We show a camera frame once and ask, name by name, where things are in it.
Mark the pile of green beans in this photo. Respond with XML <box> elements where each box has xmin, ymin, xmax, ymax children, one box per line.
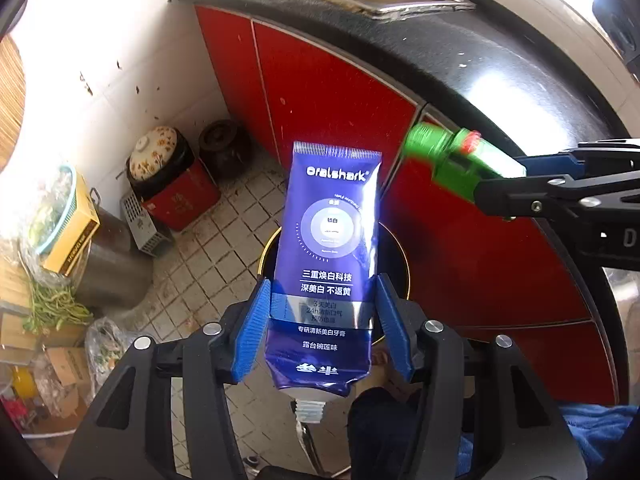
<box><xmin>22</xmin><ymin>280</ymin><xmax>93</xmax><ymax>333</ymax></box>

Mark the blue toothpaste tube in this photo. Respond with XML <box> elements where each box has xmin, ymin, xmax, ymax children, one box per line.
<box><xmin>262</xmin><ymin>141</ymin><xmax>385</xmax><ymax>426</ymax></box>

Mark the person's dark trouser leg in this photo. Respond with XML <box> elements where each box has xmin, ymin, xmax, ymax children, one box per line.
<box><xmin>347</xmin><ymin>387</ymin><xmax>476</xmax><ymax>480</ymax></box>

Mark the red cabinet door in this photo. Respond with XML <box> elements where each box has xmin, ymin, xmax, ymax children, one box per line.
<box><xmin>195</xmin><ymin>5</ymin><xmax>281</xmax><ymax>161</ymax></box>
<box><xmin>465</xmin><ymin>320</ymin><xmax>621</xmax><ymax>406</ymax></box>
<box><xmin>380</xmin><ymin>115</ymin><xmax>593</xmax><ymax>331</ymax></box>
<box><xmin>252</xmin><ymin>22</ymin><xmax>418</xmax><ymax>191</ymax></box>

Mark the red box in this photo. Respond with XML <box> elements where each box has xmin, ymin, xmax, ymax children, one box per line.
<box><xmin>142</xmin><ymin>157</ymin><xmax>222</xmax><ymax>232</ymax></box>

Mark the plastic bag of vegetables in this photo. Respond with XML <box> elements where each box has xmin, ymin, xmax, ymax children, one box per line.
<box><xmin>85</xmin><ymin>317</ymin><xmax>136</xmax><ymax>391</ymax></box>

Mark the teal basket of vegetables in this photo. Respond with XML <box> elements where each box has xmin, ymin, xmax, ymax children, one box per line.
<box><xmin>27</xmin><ymin>164</ymin><xmax>81</xmax><ymax>256</ymax></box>

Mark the yellow cardboard box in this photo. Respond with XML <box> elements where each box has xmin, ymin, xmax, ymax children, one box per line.
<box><xmin>42</xmin><ymin>187</ymin><xmax>101</xmax><ymax>276</ymax></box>

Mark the grey slotted plastic basket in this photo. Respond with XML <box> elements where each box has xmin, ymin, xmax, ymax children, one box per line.
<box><xmin>121</xmin><ymin>192</ymin><xmax>173</xmax><ymax>256</ymax></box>

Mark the bamboo mat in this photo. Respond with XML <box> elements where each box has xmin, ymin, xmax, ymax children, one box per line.
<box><xmin>0</xmin><ymin>35</ymin><xmax>26</xmax><ymax>171</ymax></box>

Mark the black round trash bin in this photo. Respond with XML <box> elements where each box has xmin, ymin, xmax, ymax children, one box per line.
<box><xmin>257</xmin><ymin>222</ymin><xmax>412</xmax><ymax>311</ymax></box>

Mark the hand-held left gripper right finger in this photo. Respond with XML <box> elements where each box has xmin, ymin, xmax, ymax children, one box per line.
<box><xmin>375</xmin><ymin>274</ymin><xmax>586</xmax><ymax>480</ymax></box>

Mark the black pot with floral lid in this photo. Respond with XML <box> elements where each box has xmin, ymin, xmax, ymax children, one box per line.
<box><xmin>126</xmin><ymin>126</ymin><xmax>195</xmax><ymax>198</ymax></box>

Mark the person's blue clothing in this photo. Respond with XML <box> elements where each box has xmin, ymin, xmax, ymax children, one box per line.
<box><xmin>560</xmin><ymin>402</ymin><xmax>640</xmax><ymax>480</ymax></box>

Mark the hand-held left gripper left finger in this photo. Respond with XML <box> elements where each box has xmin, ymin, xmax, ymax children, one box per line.
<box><xmin>59</xmin><ymin>279</ymin><xmax>273</xmax><ymax>480</ymax></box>

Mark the large steel pot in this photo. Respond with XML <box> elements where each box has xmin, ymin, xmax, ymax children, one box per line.
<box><xmin>65</xmin><ymin>205</ymin><xmax>153</xmax><ymax>311</ymax></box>

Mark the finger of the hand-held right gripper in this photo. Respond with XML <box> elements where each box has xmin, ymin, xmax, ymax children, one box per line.
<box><xmin>472</xmin><ymin>174</ymin><xmax>640</xmax><ymax>221</ymax></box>
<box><xmin>515</xmin><ymin>139</ymin><xmax>640</xmax><ymax>177</ymax></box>

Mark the brown cardboard box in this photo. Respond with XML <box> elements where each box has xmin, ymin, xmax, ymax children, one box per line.
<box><xmin>45</xmin><ymin>347</ymin><xmax>93</xmax><ymax>418</ymax></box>

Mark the black gas stove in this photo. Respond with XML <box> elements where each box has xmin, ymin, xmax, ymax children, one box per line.
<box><xmin>592</xmin><ymin>0</ymin><xmax>640</xmax><ymax>81</ymax></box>

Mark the dark clay jar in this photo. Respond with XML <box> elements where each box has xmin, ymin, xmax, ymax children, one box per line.
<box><xmin>198</xmin><ymin>119</ymin><xmax>253</xmax><ymax>178</ymax></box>

